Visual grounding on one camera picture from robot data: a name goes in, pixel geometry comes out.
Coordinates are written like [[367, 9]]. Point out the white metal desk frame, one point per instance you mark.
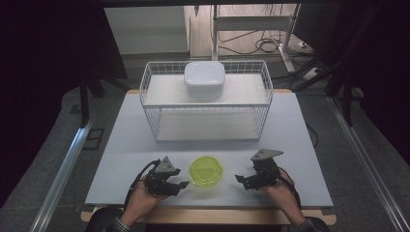
[[215, 32]]

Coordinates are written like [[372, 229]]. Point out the aluminium rail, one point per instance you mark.
[[63, 174], [370, 161]]

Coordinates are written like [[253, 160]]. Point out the black floor frame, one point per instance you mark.
[[93, 138]]

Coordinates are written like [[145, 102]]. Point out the white power strip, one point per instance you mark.
[[312, 74]]

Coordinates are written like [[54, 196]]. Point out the green lidded round container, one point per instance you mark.
[[206, 171]]

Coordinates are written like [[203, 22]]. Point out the person's right hand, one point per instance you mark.
[[283, 196]]

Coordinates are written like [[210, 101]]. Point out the white cabinet panel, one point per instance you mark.
[[148, 29]]

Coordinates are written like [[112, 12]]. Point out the person's left hand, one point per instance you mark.
[[141, 203]]

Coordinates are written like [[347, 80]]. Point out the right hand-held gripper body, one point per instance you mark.
[[266, 167]]

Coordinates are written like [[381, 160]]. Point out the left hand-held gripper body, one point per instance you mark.
[[161, 177]]

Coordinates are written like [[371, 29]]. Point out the translucent square plastic container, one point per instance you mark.
[[204, 79]]

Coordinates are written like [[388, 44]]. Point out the black metal stand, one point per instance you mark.
[[347, 103], [84, 103]]

